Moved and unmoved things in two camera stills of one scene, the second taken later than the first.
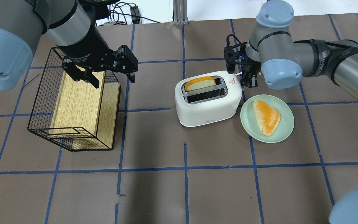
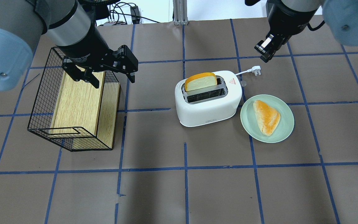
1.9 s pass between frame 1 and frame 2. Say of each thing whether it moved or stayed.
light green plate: stayed
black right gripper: moved
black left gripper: stayed
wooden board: stayed
